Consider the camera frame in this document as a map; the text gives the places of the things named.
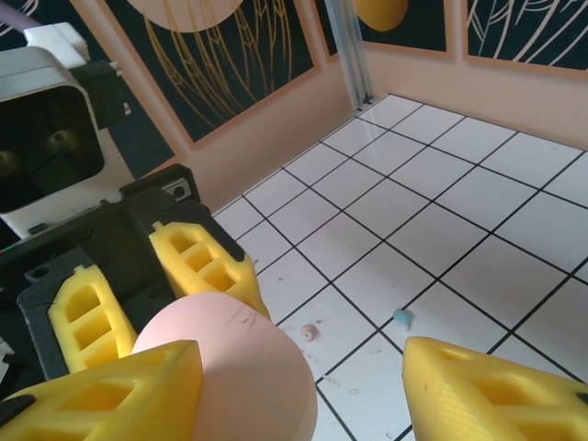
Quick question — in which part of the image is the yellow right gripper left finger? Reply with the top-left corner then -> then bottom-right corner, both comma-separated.
0,338 -> 205,441

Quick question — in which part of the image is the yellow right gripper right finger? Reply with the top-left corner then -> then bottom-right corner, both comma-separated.
401,335 -> 588,441

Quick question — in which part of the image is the pink earbud charging case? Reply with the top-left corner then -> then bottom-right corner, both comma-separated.
131,293 -> 319,441

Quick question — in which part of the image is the blue wireless earbud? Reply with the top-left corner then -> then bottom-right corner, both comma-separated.
391,308 -> 413,333

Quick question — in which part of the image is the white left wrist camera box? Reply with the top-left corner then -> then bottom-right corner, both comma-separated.
0,22 -> 139,238

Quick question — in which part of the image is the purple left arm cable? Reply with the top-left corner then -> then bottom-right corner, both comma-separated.
0,0 -> 39,29

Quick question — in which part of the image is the aluminium corner post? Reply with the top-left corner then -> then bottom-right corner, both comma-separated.
324,0 -> 376,109

